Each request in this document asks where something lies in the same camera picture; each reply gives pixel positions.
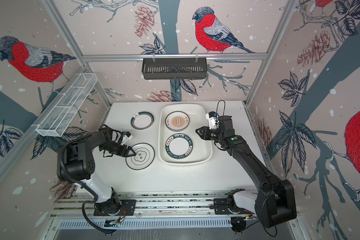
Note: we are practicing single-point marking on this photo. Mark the white mesh wall shelf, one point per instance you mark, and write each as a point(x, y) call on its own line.
point(68, 104)

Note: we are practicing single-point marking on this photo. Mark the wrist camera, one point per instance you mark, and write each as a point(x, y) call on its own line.
point(126, 136)
point(212, 118)

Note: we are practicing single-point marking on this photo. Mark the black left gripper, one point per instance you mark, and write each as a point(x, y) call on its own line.
point(125, 154)

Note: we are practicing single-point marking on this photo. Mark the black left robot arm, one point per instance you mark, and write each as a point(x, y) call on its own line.
point(76, 165)

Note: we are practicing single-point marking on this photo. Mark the horizontal aluminium frame bar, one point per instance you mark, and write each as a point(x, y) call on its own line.
point(136, 58)

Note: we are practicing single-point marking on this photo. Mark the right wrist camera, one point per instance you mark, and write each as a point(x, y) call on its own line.
point(212, 118)

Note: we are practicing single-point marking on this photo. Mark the white plate flower outline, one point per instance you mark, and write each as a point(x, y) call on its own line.
point(145, 155)

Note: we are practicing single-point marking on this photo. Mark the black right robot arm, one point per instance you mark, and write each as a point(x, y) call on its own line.
point(275, 201)

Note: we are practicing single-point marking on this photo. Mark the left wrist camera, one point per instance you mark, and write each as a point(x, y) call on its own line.
point(126, 136)

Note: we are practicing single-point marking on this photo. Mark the green rim plate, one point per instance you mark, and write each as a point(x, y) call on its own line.
point(179, 146)

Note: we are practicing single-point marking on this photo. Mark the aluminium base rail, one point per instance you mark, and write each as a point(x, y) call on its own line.
point(152, 211)

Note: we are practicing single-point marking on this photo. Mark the black hanging wire basket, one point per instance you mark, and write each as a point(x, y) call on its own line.
point(175, 69)

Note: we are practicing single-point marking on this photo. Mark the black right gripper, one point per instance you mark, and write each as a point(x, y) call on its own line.
point(206, 132)

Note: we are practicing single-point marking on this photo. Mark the white plastic bin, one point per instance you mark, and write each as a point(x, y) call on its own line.
point(202, 150)

